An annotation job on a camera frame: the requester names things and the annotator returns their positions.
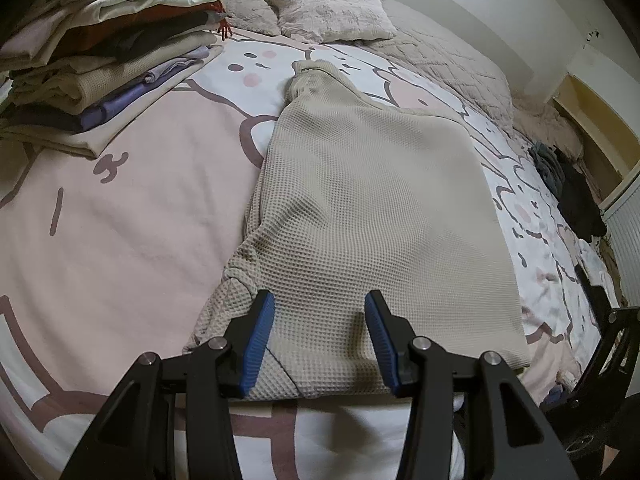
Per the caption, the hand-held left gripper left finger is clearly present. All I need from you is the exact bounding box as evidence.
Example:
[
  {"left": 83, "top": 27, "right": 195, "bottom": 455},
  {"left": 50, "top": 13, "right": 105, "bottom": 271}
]
[{"left": 60, "top": 290, "right": 277, "bottom": 480}]

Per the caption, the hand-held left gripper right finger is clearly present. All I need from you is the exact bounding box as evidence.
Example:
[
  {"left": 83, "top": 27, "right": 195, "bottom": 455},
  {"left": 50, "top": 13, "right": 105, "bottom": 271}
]
[{"left": 364, "top": 290, "right": 581, "bottom": 480}]

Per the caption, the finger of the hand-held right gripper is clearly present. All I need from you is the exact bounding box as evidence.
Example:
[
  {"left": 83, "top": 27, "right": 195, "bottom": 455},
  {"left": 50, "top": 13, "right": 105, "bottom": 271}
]
[{"left": 542, "top": 267, "right": 640, "bottom": 411}]

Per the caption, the beige waffle garment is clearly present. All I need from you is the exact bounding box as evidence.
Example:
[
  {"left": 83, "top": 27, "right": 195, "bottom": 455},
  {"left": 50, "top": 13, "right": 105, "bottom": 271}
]
[{"left": 182, "top": 59, "right": 532, "bottom": 401}]

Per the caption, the stack of folded clothes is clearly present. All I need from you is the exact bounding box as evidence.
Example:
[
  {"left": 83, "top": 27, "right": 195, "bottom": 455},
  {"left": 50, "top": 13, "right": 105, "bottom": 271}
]
[{"left": 0, "top": 0, "right": 241, "bottom": 161}]

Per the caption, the white garment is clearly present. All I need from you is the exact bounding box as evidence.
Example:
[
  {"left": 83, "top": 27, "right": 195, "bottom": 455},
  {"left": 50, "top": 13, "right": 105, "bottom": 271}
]
[{"left": 577, "top": 247, "right": 618, "bottom": 301}]

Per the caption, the white radiator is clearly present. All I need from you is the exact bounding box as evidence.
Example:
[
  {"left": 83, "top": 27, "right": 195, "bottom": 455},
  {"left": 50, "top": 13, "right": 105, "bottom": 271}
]
[{"left": 600, "top": 165, "right": 640, "bottom": 306}]

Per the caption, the black garment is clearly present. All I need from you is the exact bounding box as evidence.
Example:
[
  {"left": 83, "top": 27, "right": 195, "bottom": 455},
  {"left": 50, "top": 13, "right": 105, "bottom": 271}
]
[{"left": 555, "top": 152, "right": 608, "bottom": 238}]

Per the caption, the grey-blue garment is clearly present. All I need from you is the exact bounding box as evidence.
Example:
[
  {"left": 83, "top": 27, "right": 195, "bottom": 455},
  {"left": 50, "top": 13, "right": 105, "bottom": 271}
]
[{"left": 530, "top": 142, "right": 566, "bottom": 198}]

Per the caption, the bear printed blanket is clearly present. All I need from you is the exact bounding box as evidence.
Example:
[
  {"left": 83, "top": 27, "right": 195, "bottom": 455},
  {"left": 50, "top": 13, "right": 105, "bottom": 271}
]
[{"left": 0, "top": 25, "right": 626, "bottom": 480}]

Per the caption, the beige fleece blanket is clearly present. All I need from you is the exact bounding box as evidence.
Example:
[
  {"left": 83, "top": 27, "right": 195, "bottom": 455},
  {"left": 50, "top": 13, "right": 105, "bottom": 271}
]
[{"left": 510, "top": 102, "right": 586, "bottom": 161}]

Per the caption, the cream bedside shelf unit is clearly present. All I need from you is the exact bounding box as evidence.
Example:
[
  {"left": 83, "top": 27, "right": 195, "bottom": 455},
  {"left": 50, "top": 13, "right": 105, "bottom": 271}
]
[{"left": 550, "top": 45, "right": 640, "bottom": 186}]

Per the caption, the large grey quilted pillow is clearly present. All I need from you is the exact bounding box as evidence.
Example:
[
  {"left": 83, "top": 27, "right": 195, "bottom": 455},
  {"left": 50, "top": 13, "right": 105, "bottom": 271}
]
[{"left": 367, "top": 0, "right": 516, "bottom": 136}]

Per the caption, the small grey quilted pillow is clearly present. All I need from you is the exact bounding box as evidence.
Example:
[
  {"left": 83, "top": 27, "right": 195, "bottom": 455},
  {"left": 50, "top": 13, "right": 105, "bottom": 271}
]
[{"left": 222, "top": 0, "right": 281, "bottom": 37}]

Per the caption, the quilted beige blanket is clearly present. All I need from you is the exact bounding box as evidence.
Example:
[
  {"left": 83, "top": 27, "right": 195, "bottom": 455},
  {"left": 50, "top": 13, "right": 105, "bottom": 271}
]
[{"left": 365, "top": 0, "right": 556, "bottom": 106}]

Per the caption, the fluffy white pillow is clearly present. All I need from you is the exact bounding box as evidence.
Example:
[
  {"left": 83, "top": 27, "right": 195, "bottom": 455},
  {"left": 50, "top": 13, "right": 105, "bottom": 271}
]
[{"left": 247, "top": 0, "right": 396, "bottom": 43}]

